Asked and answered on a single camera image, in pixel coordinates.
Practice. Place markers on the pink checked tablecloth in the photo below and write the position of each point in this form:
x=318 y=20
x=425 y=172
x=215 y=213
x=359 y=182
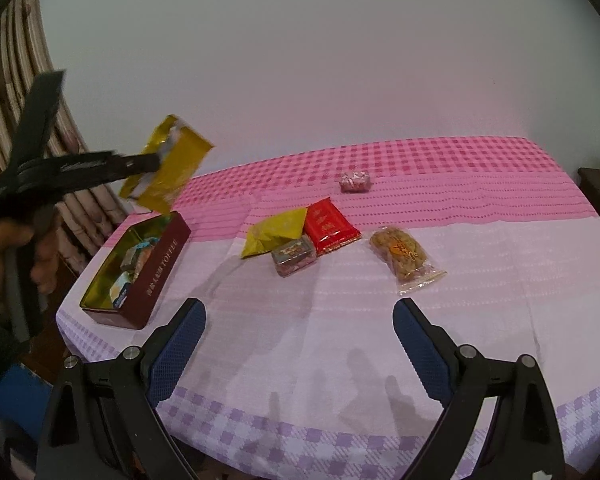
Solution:
x=355 y=320

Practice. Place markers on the dark red tin box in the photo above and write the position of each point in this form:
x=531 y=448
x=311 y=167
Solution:
x=152 y=280

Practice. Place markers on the blue cloth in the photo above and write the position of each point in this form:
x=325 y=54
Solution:
x=15 y=400

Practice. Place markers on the red snack packet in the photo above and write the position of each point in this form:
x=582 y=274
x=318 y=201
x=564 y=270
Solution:
x=330 y=225

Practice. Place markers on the yellow snack packet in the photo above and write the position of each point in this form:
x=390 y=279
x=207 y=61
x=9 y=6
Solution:
x=177 y=170
x=272 y=232

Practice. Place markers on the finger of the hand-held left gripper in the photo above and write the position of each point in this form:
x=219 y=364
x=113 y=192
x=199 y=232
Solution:
x=137 y=165

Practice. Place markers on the person's left hand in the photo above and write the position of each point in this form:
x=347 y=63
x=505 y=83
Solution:
x=5 y=255

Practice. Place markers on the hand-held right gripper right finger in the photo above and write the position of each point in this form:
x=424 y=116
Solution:
x=420 y=355

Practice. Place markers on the beige patterned curtain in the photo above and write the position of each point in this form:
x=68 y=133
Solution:
x=25 y=50

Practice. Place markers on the brown snack packet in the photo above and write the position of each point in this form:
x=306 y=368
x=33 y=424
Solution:
x=294 y=256

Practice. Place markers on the clear packet with orange print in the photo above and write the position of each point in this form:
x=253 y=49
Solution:
x=405 y=257

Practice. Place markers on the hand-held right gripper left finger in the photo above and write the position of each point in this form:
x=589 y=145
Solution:
x=177 y=355

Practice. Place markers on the small pink candy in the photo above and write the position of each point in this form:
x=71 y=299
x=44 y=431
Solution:
x=355 y=182

